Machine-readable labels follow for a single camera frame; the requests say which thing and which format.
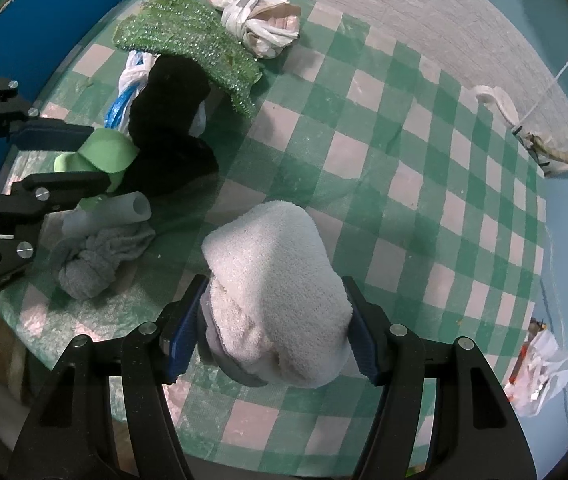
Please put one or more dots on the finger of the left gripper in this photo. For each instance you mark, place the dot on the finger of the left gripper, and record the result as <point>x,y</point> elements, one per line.
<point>24,209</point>
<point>22,125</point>

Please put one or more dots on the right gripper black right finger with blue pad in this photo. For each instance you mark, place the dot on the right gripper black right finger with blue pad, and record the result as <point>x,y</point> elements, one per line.
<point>474,432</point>

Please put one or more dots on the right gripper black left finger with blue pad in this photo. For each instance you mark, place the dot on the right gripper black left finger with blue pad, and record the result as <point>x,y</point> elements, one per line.
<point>68,433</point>

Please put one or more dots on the light green foam piece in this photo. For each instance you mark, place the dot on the light green foam piece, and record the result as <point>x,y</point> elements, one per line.
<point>105,150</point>

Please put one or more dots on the white blue plastic bag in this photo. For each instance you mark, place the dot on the white blue plastic bag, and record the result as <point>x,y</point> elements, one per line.
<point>126,90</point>

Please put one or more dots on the white towel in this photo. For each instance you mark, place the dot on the white towel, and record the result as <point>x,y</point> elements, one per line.
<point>276,312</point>

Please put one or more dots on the green bubble wrap sheet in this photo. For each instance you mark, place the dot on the green bubble wrap sheet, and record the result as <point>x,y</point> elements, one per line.
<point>192,29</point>

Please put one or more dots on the grey sock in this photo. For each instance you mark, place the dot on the grey sock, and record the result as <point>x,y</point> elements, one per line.
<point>86,266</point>

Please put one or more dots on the white trash bag on floor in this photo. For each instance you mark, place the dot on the white trash bag on floor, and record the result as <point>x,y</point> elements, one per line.
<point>540,373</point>

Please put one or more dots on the translucent white tube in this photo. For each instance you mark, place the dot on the translucent white tube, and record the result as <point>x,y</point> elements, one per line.
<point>107,213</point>

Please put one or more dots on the black cloth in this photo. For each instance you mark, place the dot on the black cloth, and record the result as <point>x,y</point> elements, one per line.
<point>169,157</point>

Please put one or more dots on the green checkered tablecloth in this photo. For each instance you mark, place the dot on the green checkered tablecloth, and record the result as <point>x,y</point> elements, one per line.
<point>419,194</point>

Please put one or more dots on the pink white knotted plastic bag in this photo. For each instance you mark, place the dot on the pink white knotted plastic bag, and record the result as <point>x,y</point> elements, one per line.
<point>264,27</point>

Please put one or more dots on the white appliance on floor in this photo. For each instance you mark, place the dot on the white appliance on floor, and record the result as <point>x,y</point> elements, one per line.
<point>500,99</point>

